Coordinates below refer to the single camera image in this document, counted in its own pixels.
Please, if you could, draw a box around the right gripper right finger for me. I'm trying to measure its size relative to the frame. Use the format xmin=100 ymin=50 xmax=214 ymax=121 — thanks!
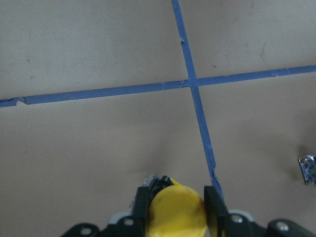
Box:
xmin=204 ymin=186 xmax=309 ymax=237

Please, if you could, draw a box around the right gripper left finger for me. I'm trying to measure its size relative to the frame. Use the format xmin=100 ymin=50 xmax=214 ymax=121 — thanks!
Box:
xmin=62 ymin=187 xmax=149 ymax=237

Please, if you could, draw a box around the yellow push button switch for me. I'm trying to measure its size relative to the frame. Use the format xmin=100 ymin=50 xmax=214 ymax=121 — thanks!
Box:
xmin=141 ymin=174 xmax=207 ymax=237

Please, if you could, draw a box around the small black contact block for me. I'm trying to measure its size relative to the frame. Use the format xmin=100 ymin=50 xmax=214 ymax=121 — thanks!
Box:
xmin=298 ymin=155 xmax=316 ymax=186

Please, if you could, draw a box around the brown paper table cover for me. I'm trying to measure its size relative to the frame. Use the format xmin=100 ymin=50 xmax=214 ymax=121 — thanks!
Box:
xmin=0 ymin=0 xmax=316 ymax=237

